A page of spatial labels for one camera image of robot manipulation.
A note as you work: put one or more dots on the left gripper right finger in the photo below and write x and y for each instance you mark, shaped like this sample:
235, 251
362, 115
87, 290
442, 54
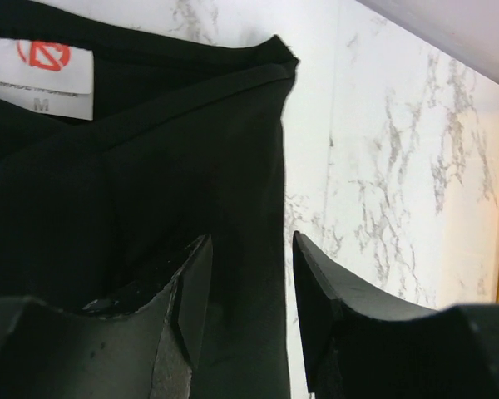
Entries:
361, 342

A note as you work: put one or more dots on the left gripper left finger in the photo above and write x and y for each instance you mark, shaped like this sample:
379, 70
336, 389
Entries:
142, 341

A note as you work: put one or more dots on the black t-shirt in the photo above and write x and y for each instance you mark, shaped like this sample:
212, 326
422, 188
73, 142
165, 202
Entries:
117, 146

